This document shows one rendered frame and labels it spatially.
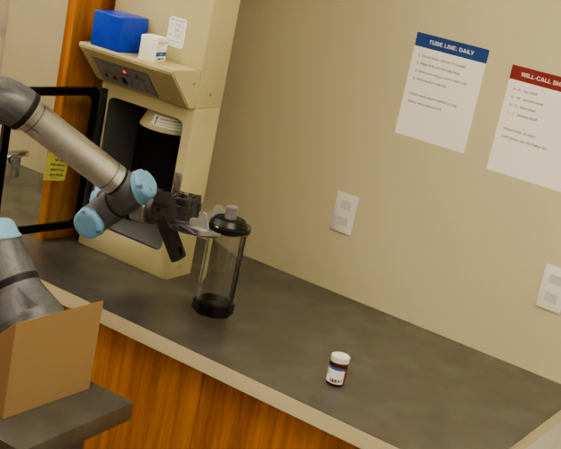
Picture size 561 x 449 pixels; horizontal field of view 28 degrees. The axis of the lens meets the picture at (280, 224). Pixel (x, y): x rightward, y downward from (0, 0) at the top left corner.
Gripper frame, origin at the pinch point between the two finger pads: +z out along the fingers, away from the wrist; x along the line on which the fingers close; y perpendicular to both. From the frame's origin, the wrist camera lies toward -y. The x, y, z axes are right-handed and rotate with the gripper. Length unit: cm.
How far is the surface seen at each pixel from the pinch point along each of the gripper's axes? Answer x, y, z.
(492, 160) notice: 44, 22, 54
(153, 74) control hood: 10.8, 33.3, -28.0
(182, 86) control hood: 12.2, 31.3, -20.3
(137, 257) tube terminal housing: 21.6, -17.9, -32.4
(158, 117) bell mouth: 24.6, 20.5, -31.8
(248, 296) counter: 26.5, -23.1, -1.1
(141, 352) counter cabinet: -11.2, -30.3, -13.9
